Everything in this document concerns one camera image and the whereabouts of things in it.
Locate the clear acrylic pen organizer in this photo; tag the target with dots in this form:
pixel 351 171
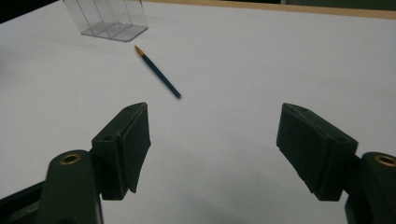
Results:
pixel 109 18

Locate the dark blue pencil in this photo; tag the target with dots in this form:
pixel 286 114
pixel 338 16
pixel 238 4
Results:
pixel 158 73

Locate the white table board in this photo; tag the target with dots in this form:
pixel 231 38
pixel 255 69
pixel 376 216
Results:
pixel 233 77

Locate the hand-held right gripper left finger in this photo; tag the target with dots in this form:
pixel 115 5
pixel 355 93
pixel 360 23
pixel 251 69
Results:
pixel 112 155

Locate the wooden table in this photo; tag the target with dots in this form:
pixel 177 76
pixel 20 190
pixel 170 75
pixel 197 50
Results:
pixel 311 9

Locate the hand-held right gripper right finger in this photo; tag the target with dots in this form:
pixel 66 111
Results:
pixel 314 149

